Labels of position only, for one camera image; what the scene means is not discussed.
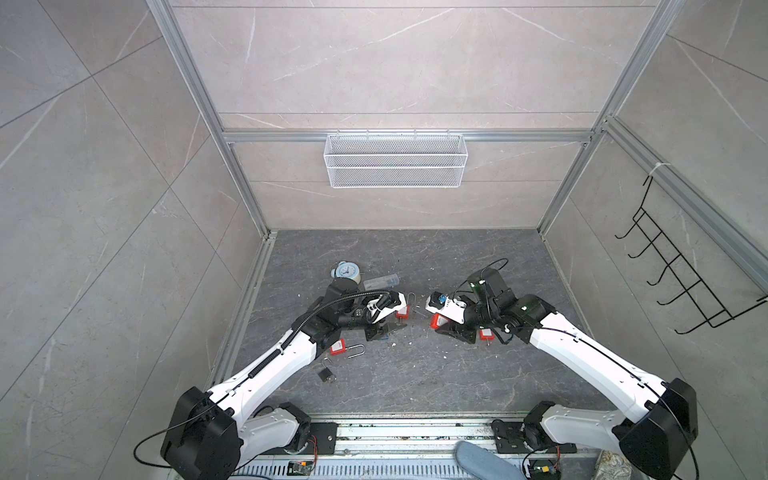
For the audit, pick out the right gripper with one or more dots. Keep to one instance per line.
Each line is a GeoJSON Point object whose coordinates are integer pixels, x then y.
{"type": "Point", "coordinates": [455, 328]}

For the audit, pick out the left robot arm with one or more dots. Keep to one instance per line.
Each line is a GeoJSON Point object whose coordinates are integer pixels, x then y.
{"type": "Point", "coordinates": [215, 432]}

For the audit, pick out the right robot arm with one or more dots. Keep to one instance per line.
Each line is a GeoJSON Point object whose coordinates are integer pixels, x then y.
{"type": "Point", "coordinates": [654, 422]}

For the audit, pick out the red padlock long shackle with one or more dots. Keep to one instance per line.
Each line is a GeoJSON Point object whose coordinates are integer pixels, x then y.
{"type": "Point", "coordinates": [342, 348]}

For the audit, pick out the small black padlock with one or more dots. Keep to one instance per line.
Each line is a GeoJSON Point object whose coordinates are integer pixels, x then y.
{"type": "Point", "coordinates": [325, 374]}

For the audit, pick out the blue slipper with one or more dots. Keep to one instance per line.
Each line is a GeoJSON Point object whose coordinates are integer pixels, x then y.
{"type": "Point", "coordinates": [482, 464]}

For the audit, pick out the patterned shoe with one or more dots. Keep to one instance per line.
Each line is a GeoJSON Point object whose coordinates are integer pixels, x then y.
{"type": "Point", "coordinates": [612, 466]}

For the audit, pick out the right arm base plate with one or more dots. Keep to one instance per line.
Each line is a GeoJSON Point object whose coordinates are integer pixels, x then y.
{"type": "Point", "coordinates": [518, 438]}

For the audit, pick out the aluminium rail front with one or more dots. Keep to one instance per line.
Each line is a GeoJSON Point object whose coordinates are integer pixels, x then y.
{"type": "Point", "coordinates": [375, 439]}

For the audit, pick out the white wire basket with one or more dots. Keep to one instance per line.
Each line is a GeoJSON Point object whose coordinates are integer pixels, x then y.
{"type": "Point", "coordinates": [403, 160]}

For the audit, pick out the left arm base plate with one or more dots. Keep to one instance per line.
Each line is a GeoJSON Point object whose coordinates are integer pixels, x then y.
{"type": "Point", "coordinates": [318, 437]}

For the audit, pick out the black wire hook rack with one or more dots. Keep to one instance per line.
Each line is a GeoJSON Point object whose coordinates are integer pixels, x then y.
{"type": "Point", "coordinates": [712, 311]}

